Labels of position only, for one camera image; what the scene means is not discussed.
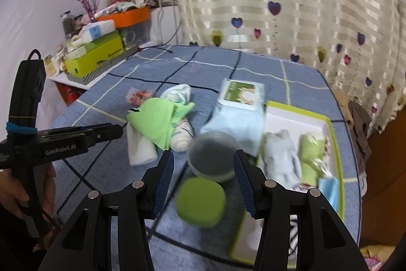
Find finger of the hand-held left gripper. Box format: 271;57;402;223
84;123;124;148

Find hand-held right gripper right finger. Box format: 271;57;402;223
233;150;370;271

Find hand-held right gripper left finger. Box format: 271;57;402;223
38;150;176;271

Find white ribbed sock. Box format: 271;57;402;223
263;129;302;190

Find orange snack packet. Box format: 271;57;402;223
125;87;156;106

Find beige sock with coloured stitching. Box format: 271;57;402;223
171;119;195;152

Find light green cloth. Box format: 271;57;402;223
127;98;195;151

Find black white striped sock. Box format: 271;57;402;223
287;215;300;257

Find green towel with brown pattern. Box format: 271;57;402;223
300;132;329;187

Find blue face masks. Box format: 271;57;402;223
317;177;340;214

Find green-edged white box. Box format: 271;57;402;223
228;100;346;262

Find person's left forearm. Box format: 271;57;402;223
0;195;45;271

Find person's left hand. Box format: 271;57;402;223
0;163;59;252

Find white cloth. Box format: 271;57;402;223
128;128;159;167

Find green jar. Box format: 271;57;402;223
176;177;227;229

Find red items under shelf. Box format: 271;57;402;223
62;85;84;105

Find white shelf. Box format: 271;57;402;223
46;39;153;90

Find striped storage box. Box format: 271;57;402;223
65;45;137;87

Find light blue wet wipes pack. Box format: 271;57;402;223
200;78;266;157

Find green cardboard box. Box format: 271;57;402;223
65;36;125;78

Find white and green flat box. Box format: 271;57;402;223
65;30;121;60

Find white sock with green trim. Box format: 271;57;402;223
159;84;192;106

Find dark glass jar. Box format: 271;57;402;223
61;11;74;40

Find white tissue pack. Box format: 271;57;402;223
79;20;116;43

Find clear storage box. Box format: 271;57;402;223
120;20;152;47

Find blue checked bed sheet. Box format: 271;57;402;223
51;45;364;271

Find orange tray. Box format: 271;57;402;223
97;6;151;28

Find brown cloth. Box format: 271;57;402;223
333;90;373;173

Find wooden wardrobe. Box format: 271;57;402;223
358;119;406;249

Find black cable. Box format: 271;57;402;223
136;1;183;56

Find white cable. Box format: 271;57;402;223
149;0;168;43

